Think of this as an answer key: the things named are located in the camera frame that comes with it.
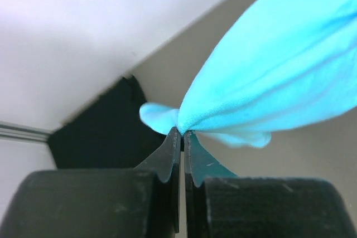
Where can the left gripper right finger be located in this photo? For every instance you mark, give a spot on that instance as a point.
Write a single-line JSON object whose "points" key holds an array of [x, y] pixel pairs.
{"points": [[199, 164]]}

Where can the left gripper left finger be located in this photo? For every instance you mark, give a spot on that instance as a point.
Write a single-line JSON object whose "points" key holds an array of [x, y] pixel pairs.
{"points": [[165, 162]]}

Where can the light blue t shirt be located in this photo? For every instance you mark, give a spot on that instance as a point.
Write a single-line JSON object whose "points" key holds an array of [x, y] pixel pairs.
{"points": [[284, 64]]}

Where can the folded black t shirt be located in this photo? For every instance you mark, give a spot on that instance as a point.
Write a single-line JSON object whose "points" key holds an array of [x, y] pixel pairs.
{"points": [[108, 134]]}

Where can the left corner aluminium post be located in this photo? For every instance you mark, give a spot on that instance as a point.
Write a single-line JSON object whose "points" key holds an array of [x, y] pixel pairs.
{"points": [[24, 133]]}

